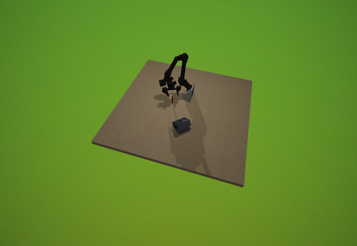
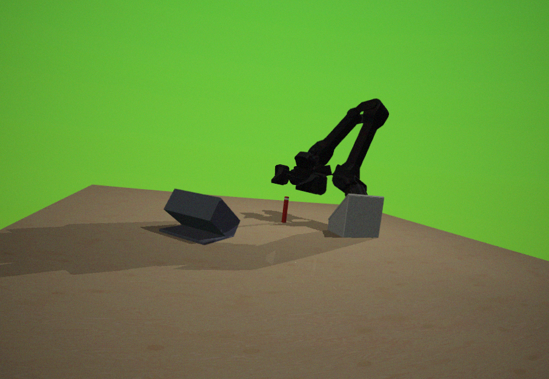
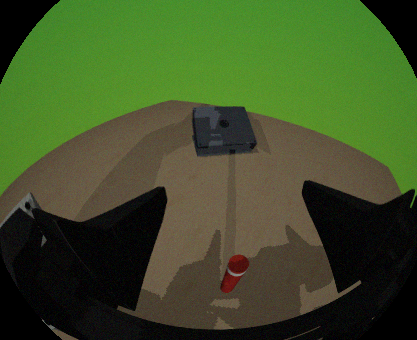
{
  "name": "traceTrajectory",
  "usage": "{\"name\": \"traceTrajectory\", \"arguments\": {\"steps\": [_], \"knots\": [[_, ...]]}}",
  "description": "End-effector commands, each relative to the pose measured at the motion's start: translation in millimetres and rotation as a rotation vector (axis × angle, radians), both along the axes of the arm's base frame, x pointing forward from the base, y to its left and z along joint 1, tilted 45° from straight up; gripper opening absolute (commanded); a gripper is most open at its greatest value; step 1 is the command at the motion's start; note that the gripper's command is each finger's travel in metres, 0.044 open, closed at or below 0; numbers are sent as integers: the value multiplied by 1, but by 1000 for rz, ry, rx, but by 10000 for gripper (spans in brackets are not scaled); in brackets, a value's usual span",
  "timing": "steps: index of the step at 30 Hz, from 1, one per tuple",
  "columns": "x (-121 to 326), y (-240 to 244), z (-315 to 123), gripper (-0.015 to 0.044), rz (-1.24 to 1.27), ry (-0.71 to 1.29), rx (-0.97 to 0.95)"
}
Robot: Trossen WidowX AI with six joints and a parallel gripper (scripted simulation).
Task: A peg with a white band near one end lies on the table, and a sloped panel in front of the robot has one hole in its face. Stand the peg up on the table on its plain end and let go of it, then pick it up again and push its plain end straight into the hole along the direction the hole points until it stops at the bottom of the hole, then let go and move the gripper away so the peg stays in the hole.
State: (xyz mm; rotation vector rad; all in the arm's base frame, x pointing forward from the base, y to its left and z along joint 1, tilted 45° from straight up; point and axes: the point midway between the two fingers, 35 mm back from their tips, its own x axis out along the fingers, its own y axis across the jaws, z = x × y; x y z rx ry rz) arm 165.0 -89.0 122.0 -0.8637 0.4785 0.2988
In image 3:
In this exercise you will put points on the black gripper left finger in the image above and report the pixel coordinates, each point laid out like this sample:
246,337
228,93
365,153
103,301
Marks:
114,247

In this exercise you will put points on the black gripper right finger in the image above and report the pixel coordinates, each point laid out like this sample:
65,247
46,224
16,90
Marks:
351,229

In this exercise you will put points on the red peg with white band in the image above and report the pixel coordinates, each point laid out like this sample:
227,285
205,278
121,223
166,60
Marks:
236,267

